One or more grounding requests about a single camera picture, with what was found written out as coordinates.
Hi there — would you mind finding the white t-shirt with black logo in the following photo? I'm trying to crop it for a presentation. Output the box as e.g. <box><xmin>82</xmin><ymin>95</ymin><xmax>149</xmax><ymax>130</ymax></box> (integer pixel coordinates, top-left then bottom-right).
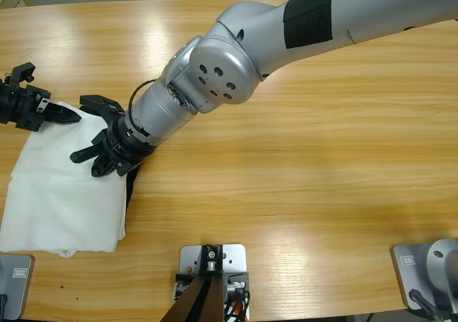
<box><xmin>0</xmin><ymin>101</ymin><xmax>130</xmax><ymax>258</ymax></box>

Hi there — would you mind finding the dark camera post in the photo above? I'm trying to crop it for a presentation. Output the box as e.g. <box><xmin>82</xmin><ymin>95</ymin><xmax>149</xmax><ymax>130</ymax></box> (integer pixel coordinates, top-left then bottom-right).
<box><xmin>160</xmin><ymin>245</ymin><xmax>230</xmax><ymax>322</ymax></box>

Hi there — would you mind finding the black garment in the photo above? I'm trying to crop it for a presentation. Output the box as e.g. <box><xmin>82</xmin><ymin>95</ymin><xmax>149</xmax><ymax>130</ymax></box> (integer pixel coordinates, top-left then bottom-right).
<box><xmin>123</xmin><ymin>159</ymin><xmax>145</xmax><ymax>210</ymax></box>

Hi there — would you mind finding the orange and black cable bundle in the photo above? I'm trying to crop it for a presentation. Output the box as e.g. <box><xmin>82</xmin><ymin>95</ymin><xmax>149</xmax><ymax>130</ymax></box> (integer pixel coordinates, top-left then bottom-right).
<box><xmin>222</xmin><ymin>289</ymin><xmax>252</xmax><ymax>322</ymax></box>

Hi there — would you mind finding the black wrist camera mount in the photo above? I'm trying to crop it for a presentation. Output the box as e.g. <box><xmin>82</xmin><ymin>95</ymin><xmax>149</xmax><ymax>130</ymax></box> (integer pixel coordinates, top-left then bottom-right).
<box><xmin>6</xmin><ymin>63</ymin><xmax>36</xmax><ymax>87</ymax></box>
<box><xmin>79</xmin><ymin>94</ymin><xmax>125</xmax><ymax>123</ymax></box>

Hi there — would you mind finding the white mount block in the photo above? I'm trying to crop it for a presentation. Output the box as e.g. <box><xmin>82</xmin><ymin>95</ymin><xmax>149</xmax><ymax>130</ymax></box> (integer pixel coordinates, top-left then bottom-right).
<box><xmin>178</xmin><ymin>243</ymin><xmax>248</xmax><ymax>322</ymax></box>

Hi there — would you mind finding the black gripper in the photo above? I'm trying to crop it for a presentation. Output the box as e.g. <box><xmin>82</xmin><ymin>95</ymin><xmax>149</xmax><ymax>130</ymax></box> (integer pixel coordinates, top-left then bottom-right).
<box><xmin>70</xmin><ymin>114</ymin><xmax>157</xmax><ymax>178</ymax></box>
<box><xmin>0</xmin><ymin>84</ymin><xmax>82</xmax><ymax>133</ymax></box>

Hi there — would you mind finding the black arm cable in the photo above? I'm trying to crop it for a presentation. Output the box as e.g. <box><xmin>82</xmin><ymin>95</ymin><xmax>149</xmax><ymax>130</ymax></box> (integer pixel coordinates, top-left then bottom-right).
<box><xmin>127</xmin><ymin>80</ymin><xmax>157</xmax><ymax>125</ymax></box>

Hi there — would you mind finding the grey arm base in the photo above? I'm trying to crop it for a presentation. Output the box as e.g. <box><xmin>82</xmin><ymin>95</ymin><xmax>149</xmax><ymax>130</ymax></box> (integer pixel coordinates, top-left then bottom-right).
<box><xmin>0</xmin><ymin>253</ymin><xmax>36</xmax><ymax>321</ymax></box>
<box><xmin>389</xmin><ymin>238</ymin><xmax>458</xmax><ymax>312</ymax></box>

